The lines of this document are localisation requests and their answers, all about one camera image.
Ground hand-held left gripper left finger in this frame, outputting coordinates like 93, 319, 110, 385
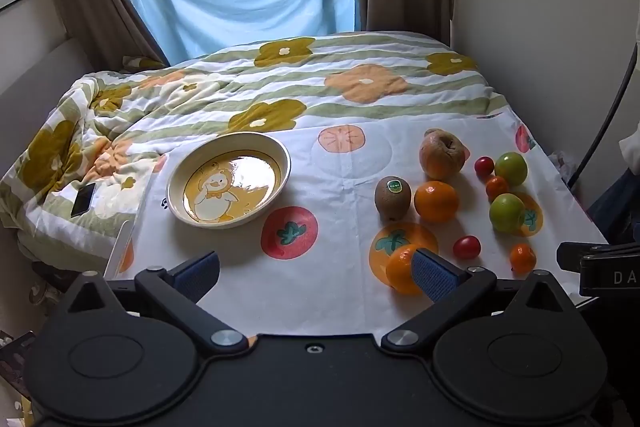
62, 251, 249, 355

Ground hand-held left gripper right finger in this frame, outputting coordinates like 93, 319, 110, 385
381, 248, 583, 355

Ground orange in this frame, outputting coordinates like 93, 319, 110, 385
413, 180, 460, 224
385, 244, 426, 296

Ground brown kiwi with green sticker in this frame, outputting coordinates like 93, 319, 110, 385
374, 176, 412, 222

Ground duck print ceramic bowl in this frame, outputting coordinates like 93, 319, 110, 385
165, 132, 292, 230

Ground wrinkled yellow apple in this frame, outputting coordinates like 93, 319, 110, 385
419, 129, 467, 181

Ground green apple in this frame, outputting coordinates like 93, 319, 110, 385
494, 151, 529, 186
489, 193, 527, 234

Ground dark blue cloth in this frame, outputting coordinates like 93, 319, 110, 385
586, 167, 640, 249

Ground white flat board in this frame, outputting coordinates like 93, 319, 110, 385
102, 172, 157, 280

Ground small tangerine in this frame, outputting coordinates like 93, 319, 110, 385
509, 243, 537, 274

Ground white fruit print cloth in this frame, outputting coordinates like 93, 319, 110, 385
102, 111, 611, 338

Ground small orange tomato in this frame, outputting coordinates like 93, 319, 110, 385
486, 176, 510, 202

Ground black smartphone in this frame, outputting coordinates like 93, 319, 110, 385
70, 184, 97, 218

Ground floral striped blanket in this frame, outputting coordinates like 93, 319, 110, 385
0, 31, 506, 268

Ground black cable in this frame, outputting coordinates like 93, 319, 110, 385
565, 52, 640, 188

